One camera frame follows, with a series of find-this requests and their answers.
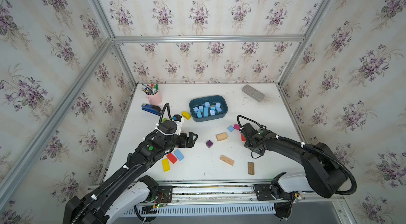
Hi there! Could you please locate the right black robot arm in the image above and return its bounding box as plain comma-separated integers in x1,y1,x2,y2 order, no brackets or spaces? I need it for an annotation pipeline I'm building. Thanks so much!
237,115,357,198

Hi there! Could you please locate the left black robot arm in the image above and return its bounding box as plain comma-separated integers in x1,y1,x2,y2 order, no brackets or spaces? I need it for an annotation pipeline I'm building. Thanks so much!
62,115,198,224

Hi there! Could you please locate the purple cube block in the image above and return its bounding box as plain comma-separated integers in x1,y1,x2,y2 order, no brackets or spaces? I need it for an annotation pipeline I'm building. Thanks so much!
206,140,213,148

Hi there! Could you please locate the red block front left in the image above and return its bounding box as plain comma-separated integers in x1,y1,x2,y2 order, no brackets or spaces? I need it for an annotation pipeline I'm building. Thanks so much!
167,153,178,164

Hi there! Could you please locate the yellow block near bin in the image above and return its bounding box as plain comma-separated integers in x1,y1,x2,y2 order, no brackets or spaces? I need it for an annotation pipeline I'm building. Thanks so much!
181,111,191,120

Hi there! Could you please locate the dark brown wooden block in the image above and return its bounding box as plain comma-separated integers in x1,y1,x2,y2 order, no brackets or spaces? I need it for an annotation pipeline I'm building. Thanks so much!
247,162,255,175

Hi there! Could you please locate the yellow block front left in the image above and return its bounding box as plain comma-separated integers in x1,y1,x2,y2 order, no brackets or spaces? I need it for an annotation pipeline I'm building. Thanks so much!
162,158,170,172

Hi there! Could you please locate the tan wooden block centre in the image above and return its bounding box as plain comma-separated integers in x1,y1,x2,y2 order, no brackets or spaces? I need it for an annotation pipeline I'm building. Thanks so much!
216,133,228,142

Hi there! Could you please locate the tan wooden block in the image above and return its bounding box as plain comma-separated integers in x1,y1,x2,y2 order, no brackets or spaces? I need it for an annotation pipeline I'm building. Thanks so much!
216,133,228,142
220,155,235,166

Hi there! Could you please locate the dark teal plastic bin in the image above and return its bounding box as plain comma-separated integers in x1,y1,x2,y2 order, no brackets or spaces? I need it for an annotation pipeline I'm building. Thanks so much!
189,95,228,122

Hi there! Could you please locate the tan wooden block front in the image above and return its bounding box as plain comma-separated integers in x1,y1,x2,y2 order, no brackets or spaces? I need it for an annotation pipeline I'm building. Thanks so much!
220,155,235,166

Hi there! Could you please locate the blue black stapler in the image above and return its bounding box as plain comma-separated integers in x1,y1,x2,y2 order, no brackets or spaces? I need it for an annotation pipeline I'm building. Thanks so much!
141,104,162,116

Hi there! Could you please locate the grey stone brick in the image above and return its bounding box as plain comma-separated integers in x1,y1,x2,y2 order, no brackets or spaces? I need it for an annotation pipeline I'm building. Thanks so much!
242,85,265,102

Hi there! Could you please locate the pink pen cup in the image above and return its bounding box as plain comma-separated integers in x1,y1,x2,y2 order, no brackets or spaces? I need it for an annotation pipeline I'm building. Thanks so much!
146,90,162,106

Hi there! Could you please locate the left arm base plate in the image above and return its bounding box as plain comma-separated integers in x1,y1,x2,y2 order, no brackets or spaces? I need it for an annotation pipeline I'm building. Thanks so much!
142,186,173,205

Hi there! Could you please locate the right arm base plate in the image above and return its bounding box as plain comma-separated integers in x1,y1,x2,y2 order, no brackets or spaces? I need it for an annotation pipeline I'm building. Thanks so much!
253,183,299,201

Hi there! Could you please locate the aluminium front rail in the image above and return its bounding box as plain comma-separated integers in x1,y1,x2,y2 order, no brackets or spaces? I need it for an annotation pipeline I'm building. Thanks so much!
80,181,345,207

